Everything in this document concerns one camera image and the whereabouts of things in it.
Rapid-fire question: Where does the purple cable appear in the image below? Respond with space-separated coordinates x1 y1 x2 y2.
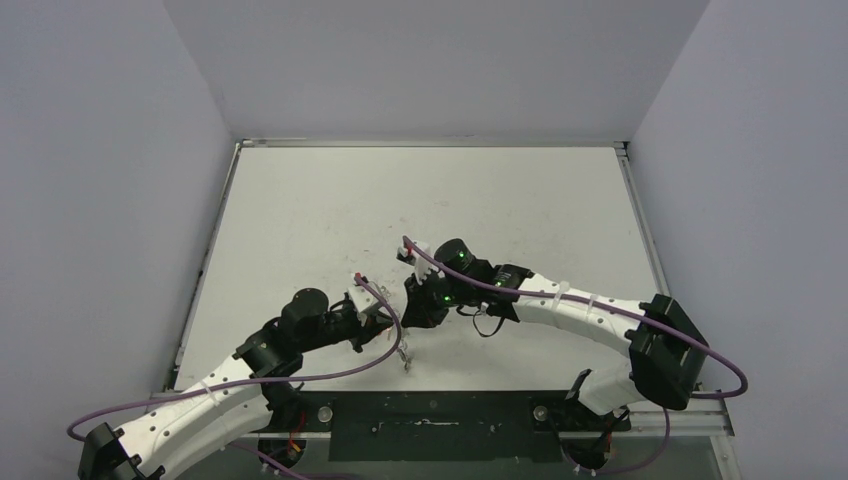
66 274 404 480
402 235 750 477

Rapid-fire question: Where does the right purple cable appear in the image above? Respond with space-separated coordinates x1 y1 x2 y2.
402 235 750 477

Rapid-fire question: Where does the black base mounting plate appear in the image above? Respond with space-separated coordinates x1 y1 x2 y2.
258 391 631 467

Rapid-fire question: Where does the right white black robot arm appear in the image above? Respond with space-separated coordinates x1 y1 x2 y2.
396 239 706 429

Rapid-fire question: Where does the metal key holder ring plate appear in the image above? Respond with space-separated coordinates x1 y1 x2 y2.
377 284 413 375

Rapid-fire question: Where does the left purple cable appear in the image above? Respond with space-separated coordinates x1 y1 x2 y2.
66 274 404 480

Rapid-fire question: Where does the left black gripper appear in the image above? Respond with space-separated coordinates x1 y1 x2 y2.
300 305 394 353

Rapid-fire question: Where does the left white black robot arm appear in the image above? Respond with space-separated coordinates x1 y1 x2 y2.
77 284 400 479

